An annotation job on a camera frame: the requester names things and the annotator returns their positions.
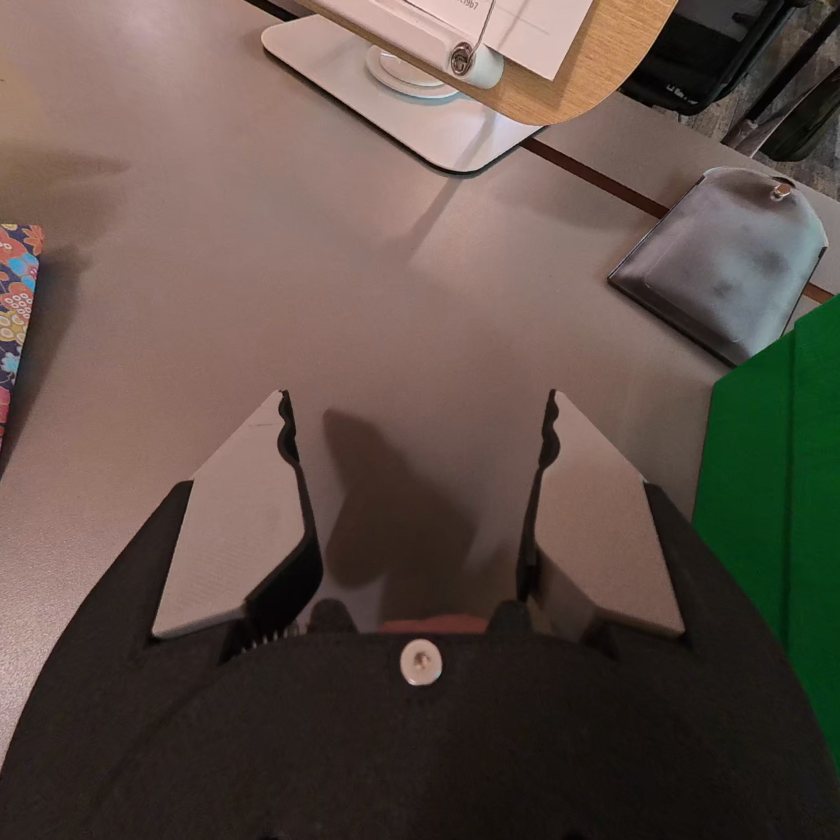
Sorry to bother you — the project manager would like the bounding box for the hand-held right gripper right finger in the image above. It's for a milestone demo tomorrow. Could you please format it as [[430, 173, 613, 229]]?
[[517, 388, 687, 642]]

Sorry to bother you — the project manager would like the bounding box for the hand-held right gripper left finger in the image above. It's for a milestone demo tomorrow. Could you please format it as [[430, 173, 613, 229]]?
[[151, 390, 324, 641]]

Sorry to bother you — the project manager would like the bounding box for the floral origami paper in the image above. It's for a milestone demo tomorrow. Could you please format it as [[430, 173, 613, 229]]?
[[0, 223, 46, 455]]

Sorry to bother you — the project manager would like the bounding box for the green plastic bin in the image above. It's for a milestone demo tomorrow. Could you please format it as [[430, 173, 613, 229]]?
[[692, 295, 840, 778]]

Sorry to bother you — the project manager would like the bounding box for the grey leather pouch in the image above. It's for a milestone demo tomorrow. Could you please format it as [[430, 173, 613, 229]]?
[[607, 166, 830, 368]]

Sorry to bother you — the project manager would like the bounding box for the wooden document stand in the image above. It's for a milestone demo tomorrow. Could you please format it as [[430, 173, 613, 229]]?
[[261, 0, 681, 176]]

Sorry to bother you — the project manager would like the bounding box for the white instruction sheet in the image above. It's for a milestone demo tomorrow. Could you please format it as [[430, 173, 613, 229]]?
[[402, 0, 595, 84]]

